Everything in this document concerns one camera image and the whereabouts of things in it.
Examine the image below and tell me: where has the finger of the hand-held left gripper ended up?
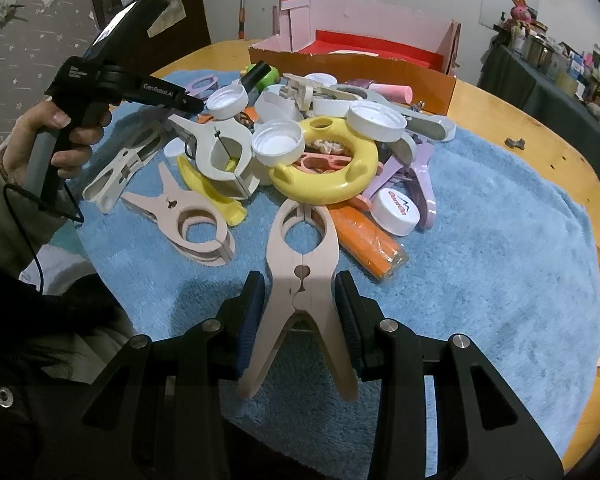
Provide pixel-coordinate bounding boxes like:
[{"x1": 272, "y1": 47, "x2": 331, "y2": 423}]
[{"x1": 179, "y1": 88, "x2": 207, "y2": 113}]

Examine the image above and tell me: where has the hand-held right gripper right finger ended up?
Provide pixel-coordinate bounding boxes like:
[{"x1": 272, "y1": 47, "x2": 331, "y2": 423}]
[{"x1": 334, "y1": 270, "x2": 565, "y2": 480}]

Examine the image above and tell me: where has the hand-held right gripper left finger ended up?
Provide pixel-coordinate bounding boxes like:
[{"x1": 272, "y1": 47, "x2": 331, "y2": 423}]
[{"x1": 54, "y1": 270, "x2": 267, "y2": 480}]

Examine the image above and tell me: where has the beige plastic clip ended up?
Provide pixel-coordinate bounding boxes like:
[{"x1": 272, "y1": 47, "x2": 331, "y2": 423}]
[
  {"x1": 121, "y1": 161, "x2": 237, "y2": 267},
  {"x1": 237, "y1": 199, "x2": 361, "y2": 402}
]

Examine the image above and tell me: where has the cream plastic clip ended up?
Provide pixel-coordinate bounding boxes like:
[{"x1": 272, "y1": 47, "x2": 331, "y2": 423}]
[
  {"x1": 281, "y1": 74, "x2": 365, "y2": 111},
  {"x1": 82, "y1": 125, "x2": 167, "y2": 213},
  {"x1": 169, "y1": 112, "x2": 261, "y2": 202}
]

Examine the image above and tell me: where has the cardboard box container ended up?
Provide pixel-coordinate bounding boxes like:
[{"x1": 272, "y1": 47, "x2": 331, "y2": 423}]
[{"x1": 248, "y1": 0, "x2": 462, "y2": 117}]

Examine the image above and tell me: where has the person's left hand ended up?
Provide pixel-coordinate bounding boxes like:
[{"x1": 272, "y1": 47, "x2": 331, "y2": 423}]
[{"x1": 2, "y1": 99, "x2": 113, "y2": 186}]

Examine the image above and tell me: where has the black nail polish bottle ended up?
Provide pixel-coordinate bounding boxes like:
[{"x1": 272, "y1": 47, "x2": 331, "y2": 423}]
[{"x1": 240, "y1": 61, "x2": 273, "y2": 95}]

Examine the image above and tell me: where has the orange packet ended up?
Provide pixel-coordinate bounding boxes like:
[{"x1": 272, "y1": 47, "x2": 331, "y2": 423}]
[{"x1": 327, "y1": 203, "x2": 409, "y2": 282}]

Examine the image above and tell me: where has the paper bag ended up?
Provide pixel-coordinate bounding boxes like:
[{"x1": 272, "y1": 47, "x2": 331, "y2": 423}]
[{"x1": 147, "y1": 0, "x2": 188, "y2": 38}]

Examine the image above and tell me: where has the yellow plastic clip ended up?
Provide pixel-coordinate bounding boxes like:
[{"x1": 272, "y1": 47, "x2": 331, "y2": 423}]
[{"x1": 177, "y1": 154, "x2": 248, "y2": 227}]

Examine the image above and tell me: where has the dark brown door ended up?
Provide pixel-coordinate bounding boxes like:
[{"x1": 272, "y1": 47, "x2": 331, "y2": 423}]
[{"x1": 87, "y1": 0, "x2": 211, "y2": 61}]

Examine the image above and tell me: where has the white cap with red print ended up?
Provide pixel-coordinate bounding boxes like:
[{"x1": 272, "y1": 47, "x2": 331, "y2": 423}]
[{"x1": 370, "y1": 187, "x2": 421, "y2": 237}]

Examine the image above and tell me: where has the blue towel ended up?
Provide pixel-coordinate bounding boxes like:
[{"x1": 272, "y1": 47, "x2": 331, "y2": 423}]
[{"x1": 74, "y1": 67, "x2": 600, "y2": 467}]

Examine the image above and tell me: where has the pink tube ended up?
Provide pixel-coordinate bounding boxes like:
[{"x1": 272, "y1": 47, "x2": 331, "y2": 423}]
[{"x1": 367, "y1": 85, "x2": 413, "y2": 104}]

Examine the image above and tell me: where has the white and grey clip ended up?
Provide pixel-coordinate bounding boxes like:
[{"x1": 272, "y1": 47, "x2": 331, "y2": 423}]
[{"x1": 380, "y1": 105, "x2": 457, "y2": 142}]

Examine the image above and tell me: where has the side table with clutter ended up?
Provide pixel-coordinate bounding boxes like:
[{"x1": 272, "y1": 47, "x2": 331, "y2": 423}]
[{"x1": 495, "y1": 10, "x2": 600, "y2": 121}]

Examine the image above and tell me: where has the pink bunny toy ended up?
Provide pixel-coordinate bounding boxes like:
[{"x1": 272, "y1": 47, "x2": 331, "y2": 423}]
[{"x1": 510, "y1": 0, "x2": 538, "y2": 23}]

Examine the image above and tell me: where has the broom handle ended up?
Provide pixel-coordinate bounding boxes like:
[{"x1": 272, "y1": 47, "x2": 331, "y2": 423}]
[{"x1": 236, "y1": 0, "x2": 251, "y2": 41}]

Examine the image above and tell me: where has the yellow ring toy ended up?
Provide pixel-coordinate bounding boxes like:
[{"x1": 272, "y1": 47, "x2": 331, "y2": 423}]
[{"x1": 269, "y1": 116, "x2": 379, "y2": 206}]

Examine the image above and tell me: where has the beige beaded bracelet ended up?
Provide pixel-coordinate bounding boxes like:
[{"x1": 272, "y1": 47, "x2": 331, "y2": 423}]
[{"x1": 314, "y1": 138, "x2": 349, "y2": 157}]

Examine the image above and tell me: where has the black cable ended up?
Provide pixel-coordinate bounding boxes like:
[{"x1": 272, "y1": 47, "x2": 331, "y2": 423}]
[{"x1": 4, "y1": 182, "x2": 85, "y2": 293}]

